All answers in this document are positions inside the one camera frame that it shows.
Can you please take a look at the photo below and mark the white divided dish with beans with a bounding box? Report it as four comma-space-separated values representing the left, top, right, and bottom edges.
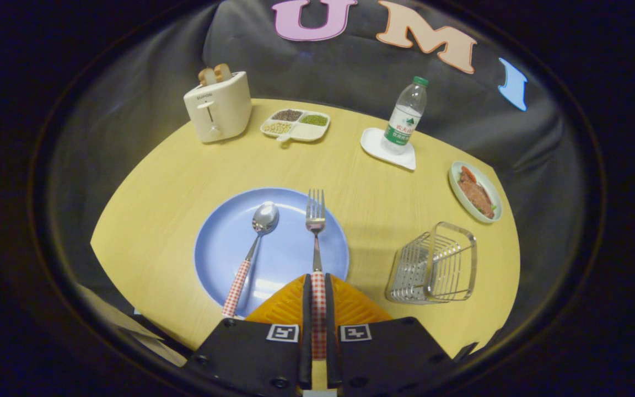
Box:
260, 108, 331, 143

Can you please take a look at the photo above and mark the blue plate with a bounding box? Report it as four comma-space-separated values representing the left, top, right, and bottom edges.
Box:
193, 187, 350, 318

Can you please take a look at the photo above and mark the fork with red checked handle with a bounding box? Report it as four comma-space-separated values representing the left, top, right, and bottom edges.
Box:
305, 189, 327, 362

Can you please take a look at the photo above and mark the white coaster tray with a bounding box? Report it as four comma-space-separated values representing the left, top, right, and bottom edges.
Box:
360, 127, 417, 171

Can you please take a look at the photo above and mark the metal wire cutlery basket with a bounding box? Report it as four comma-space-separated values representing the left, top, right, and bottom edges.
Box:
385, 221, 478, 305

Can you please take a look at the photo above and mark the cream toaster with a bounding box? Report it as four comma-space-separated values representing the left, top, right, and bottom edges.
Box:
183, 71, 253, 144

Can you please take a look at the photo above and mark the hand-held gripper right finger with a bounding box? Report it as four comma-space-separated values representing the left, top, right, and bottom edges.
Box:
325, 274, 456, 397

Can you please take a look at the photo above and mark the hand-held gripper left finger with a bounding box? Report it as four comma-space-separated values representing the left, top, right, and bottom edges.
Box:
185, 274, 314, 397

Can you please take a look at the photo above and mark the spoon with red checked handle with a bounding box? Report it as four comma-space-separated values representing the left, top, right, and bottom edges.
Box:
221, 201, 280, 319

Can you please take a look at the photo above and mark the green plate with meat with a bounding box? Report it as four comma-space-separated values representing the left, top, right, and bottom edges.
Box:
449, 160, 503, 224

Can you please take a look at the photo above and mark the clear plastic water bottle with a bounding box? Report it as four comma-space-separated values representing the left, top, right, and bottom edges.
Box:
381, 76, 429, 155

